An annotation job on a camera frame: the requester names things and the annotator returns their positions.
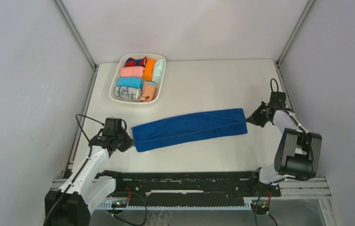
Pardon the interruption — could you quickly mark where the pink rolled towel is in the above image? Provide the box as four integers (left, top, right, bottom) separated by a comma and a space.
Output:
120, 66, 145, 77

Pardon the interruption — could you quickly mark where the left aluminium frame post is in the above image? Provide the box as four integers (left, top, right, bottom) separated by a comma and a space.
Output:
53, 0, 99, 72

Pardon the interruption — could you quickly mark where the right circuit board with wires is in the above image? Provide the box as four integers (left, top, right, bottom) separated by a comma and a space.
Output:
251, 191, 278, 226

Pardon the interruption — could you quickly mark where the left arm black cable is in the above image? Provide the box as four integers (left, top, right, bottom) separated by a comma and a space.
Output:
41, 114, 128, 226

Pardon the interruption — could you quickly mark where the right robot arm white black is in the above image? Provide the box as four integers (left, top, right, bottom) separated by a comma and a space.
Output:
246, 91, 322, 196

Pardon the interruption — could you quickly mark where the orange rolled towel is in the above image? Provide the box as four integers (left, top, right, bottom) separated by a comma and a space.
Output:
143, 58, 156, 81

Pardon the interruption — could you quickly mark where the left circuit board with wires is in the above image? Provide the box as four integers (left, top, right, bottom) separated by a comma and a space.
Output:
105, 187, 147, 226

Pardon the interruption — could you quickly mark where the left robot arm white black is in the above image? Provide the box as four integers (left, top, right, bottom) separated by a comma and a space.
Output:
43, 117, 134, 226

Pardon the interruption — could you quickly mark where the circuit board with wires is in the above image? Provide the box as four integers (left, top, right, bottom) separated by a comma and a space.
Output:
105, 187, 147, 226
251, 191, 278, 226

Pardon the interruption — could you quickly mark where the white printed rolled towel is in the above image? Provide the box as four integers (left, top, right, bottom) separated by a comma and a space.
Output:
114, 86, 141, 101

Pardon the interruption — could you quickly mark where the white slotted cable duct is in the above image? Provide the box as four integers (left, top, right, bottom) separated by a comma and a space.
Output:
91, 200, 254, 210

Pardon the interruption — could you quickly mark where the blue microfiber towel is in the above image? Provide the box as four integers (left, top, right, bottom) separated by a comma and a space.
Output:
132, 108, 248, 152

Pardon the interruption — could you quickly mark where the orange towel with blue dots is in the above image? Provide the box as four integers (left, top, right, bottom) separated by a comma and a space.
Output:
139, 81, 156, 102

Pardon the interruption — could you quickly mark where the white plastic tray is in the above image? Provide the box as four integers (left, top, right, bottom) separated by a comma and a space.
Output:
108, 53, 166, 105

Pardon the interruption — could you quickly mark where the red and blue rolled towel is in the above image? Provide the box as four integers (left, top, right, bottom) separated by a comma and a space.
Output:
125, 56, 147, 67

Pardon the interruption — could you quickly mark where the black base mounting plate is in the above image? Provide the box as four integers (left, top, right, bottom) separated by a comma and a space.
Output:
96, 170, 281, 208

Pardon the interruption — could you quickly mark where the mint green rolled towel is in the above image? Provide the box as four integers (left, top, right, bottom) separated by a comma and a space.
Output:
152, 59, 165, 84

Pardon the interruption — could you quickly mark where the right aluminium frame post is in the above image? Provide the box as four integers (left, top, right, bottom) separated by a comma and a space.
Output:
275, 0, 317, 67

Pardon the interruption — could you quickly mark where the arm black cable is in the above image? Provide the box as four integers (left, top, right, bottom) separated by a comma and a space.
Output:
41, 114, 128, 226
269, 78, 320, 182

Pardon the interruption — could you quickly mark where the aluminium frame post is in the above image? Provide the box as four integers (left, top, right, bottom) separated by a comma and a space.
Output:
275, 0, 317, 67
53, 0, 99, 72

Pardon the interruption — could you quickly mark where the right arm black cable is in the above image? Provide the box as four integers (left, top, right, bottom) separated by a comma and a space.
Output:
269, 78, 320, 182

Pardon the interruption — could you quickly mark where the light blue rolled towel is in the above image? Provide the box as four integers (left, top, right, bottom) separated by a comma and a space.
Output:
117, 77, 144, 89

